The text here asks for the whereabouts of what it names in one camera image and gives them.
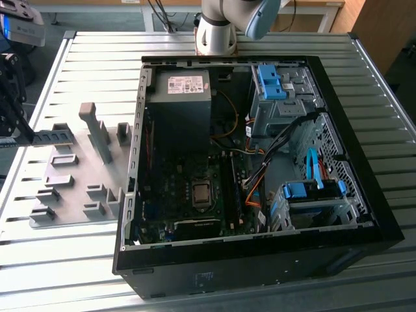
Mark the grey metal drive cage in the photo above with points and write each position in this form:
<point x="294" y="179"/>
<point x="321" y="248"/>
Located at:
<point x="279" y="113"/>

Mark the black graphics card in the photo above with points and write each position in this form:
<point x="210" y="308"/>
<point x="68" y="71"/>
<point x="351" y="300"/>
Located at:
<point x="198" y="227"/>

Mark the grey power supply unit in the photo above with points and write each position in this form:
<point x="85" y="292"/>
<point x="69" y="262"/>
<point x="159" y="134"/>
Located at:
<point x="182" y="123"/>

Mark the blue RAM stick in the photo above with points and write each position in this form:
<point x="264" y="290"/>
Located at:
<point x="53" y="138"/>

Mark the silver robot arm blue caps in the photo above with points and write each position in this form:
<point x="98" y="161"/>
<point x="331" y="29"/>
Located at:
<point x="214" y="35"/>

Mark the metal CPU socket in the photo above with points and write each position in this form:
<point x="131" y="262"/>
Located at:
<point x="213" y="195"/>

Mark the blue plastic drive latch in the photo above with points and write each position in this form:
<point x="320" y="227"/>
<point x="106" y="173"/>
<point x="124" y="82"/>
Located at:
<point x="269" y="87"/>

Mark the white board connector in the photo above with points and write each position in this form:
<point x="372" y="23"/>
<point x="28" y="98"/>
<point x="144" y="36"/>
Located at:
<point x="247" y="184"/>

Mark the black open PC case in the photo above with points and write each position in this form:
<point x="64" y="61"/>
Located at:
<point x="260" y="263"/>

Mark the green motherboard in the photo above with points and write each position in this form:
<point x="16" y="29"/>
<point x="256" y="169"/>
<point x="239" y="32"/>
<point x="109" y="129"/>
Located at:
<point x="169" y="195"/>

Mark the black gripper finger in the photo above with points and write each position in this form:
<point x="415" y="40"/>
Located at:
<point x="14" y="84"/>
<point x="6" y="125"/>

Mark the silver CPU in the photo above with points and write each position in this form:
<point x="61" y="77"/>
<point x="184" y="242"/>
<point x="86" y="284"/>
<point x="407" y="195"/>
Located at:
<point x="201" y="194"/>

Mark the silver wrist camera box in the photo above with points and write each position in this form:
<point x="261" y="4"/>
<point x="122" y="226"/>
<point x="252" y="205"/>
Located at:
<point x="27" y="32"/>

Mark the wooden cabinet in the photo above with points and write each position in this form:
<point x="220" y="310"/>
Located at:
<point x="383" y="29"/>

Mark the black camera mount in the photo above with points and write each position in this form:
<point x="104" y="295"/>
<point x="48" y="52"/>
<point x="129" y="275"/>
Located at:
<point x="19" y="8"/>

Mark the grey parts rack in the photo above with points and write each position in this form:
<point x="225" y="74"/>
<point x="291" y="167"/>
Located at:
<point x="81" y="169"/>

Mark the white frame desk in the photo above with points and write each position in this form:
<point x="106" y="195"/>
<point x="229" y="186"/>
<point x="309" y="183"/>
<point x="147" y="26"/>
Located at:
<point x="327" y="21"/>

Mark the blue disk carrier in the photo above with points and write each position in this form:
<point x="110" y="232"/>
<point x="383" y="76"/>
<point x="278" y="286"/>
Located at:
<point x="295" y="191"/>

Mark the grey metal disk bay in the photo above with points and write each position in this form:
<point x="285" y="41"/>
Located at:
<point x="325" y="208"/>

